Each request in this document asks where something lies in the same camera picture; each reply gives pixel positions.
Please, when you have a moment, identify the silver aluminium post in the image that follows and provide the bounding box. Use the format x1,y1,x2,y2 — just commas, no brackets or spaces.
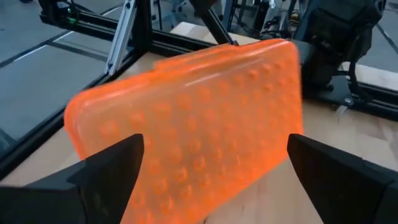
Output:
103,0,139,77

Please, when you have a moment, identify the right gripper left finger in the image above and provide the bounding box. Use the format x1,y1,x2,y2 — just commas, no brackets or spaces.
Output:
0,133,146,224

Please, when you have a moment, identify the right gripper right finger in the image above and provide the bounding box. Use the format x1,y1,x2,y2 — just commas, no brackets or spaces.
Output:
286,133,398,224

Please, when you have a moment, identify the black device green light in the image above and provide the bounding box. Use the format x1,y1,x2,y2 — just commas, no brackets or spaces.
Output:
38,0,83,30

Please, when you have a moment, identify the black aluminium table frame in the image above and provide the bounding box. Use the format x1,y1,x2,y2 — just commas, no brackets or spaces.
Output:
0,0,398,181

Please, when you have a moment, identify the orange translucent box lid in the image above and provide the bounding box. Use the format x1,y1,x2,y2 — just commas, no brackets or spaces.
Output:
63,37,305,224

